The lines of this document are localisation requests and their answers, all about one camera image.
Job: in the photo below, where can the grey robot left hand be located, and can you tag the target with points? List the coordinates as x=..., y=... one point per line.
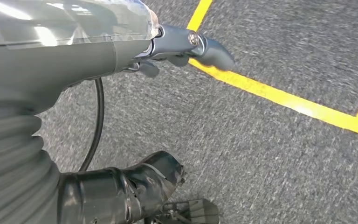
x=58, y=61

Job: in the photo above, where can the yellow floor tape square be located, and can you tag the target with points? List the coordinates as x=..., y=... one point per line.
x=290, y=100

